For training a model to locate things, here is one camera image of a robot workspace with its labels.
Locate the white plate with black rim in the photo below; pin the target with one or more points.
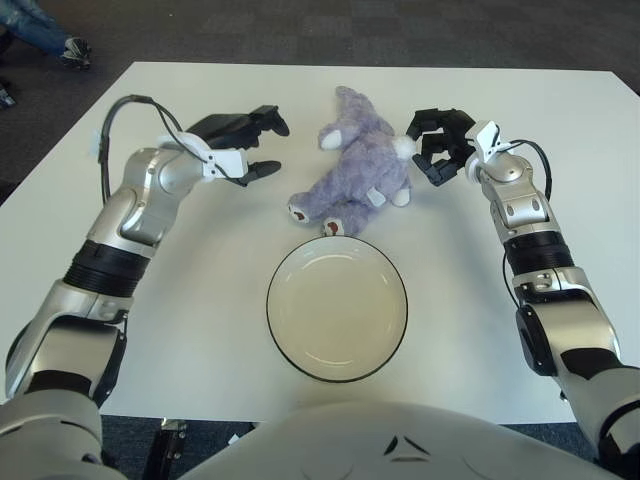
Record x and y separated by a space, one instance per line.
340 310

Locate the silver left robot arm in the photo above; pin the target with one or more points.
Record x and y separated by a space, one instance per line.
145 200

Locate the small blue packet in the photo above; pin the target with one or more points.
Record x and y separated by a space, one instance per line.
6 97

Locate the purple plush bunny doll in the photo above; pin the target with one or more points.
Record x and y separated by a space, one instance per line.
360 170

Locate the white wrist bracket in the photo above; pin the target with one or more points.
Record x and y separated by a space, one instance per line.
230 162
487 137

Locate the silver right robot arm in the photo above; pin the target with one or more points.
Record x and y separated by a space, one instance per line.
565 320

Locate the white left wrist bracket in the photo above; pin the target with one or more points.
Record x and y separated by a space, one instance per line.
230 162

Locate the black metal frame part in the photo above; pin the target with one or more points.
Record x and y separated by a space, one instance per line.
167 450

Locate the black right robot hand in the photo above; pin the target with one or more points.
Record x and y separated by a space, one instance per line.
450 145

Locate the person leg in blue jeans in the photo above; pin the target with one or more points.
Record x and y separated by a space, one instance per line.
30 22

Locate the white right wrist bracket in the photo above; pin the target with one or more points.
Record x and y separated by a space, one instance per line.
487 137

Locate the grey white sneaker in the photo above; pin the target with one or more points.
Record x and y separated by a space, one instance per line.
77 52

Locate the grey robot torso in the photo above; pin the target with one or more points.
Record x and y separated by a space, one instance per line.
375 450

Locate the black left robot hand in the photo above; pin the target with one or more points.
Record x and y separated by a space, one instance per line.
225 130

